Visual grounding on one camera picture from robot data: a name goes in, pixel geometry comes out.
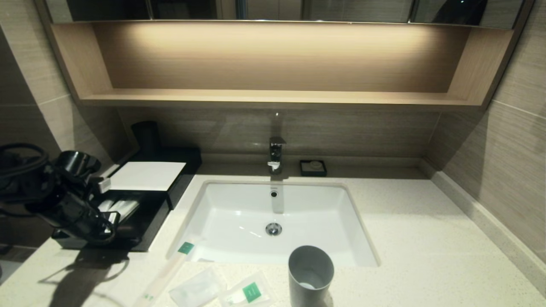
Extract black cylindrical container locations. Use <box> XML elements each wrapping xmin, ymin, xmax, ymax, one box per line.
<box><xmin>131</xmin><ymin>121</ymin><xmax>162</xmax><ymax>156</ymax></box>

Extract comb packet with green label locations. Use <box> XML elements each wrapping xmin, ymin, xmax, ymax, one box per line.
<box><xmin>136</xmin><ymin>241</ymin><xmax>199</xmax><ymax>307</ymax></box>

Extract black box body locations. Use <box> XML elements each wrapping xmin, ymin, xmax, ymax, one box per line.
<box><xmin>105</xmin><ymin>147</ymin><xmax>203</xmax><ymax>210</ymax></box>

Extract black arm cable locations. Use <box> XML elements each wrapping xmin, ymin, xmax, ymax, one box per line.
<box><xmin>0</xmin><ymin>143</ymin><xmax>49</xmax><ymax>203</ymax></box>

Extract mirror cabinet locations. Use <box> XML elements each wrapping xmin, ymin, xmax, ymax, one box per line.
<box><xmin>43</xmin><ymin>0</ymin><xmax>527</xmax><ymax>29</ymax></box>

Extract small packet with green label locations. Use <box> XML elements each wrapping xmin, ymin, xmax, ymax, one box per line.
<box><xmin>220</xmin><ymin>273</ymin><xmax>273</xmax><ymax>307</ymax></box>

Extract white ceramic sink basin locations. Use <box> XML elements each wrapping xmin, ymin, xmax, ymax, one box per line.
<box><xmin>166</xmin><ymin>180</ymin><xmax>380</xmax><ymax>268</ymax></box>

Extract grey cup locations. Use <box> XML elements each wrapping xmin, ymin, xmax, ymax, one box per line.
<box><xmin>288</xmin><ymin>245</ymin><xmax>334</xmax><ymax>307</ymax></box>

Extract black soap dish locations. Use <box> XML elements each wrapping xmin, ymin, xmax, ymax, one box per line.
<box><xmin>299</xmin><ymin>159</ymin><xmax>328</xmax><ymax>177</ymax></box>

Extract clear plastic packet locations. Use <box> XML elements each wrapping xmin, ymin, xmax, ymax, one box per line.
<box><xmin>169</xmin><ymin>268</ymin><xmax>223</xmax><ymax>307</ymax></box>

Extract black amenity tray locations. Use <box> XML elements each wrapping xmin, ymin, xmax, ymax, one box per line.
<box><xmin>51</xmin><ymin>190</ymin><xmax>172</xmax><ymax>252</ymax></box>

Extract packets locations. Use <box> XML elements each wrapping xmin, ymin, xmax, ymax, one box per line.
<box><xmin>109</xmin><ymin>200</ymin><xmax>140</xmax><ymax>223</ymax></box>

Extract stone backsplash ledge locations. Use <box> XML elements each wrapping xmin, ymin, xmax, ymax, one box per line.
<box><xmin>420</xmin><ymin>158</ymin><xmax>546</xmax><ymax>295</ymax></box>

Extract chrome faucet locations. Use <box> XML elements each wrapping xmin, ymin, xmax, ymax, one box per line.
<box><xmin>267</xmin><ymin>136</ymin><xmax>287</xmax><ymax>174</ymax></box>

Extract wooden wall shelf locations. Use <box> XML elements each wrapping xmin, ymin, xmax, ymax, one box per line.
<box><xmin>36</xmin><ymin>20</ymin><xmax>534</xmax><ymax>112</ymax></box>

